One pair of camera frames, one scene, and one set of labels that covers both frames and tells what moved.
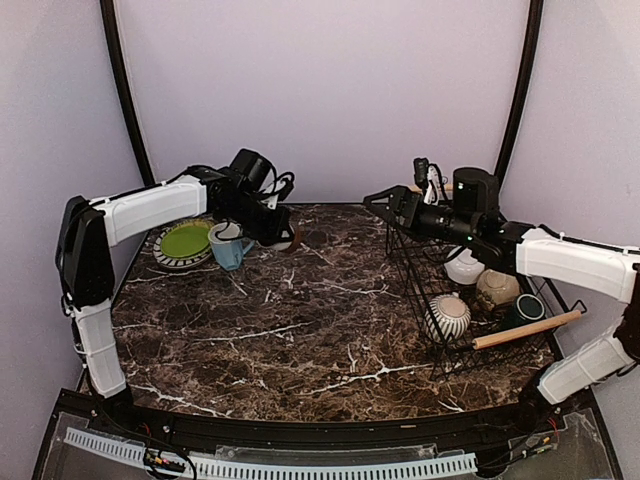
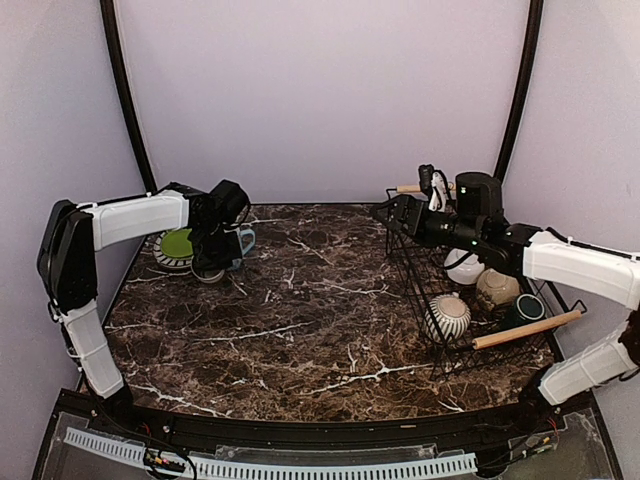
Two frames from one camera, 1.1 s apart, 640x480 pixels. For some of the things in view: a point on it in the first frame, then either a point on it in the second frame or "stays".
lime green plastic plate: [186, 240] stays
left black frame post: [123, 76] stays
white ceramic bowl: [464, 269] stays
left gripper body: [258, 226] → [216, 250]
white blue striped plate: [175, 263] stays
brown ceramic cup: [284, 247] → [205, 272]
